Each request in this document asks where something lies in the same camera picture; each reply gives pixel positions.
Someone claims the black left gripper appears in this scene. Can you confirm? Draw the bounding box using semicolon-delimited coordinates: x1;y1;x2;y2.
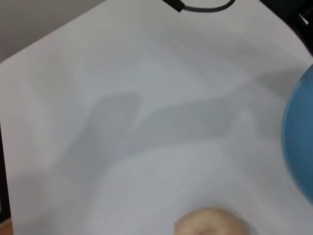
260;0;313;57

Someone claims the blue bowl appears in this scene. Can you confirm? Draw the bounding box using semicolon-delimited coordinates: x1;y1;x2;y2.
281;63;313;207

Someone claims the beige egg yolk pastry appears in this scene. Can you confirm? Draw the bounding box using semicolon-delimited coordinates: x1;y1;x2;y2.
173;207;250;235

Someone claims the left arm connector cable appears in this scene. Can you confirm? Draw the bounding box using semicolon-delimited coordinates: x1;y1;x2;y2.
162;0;236;13

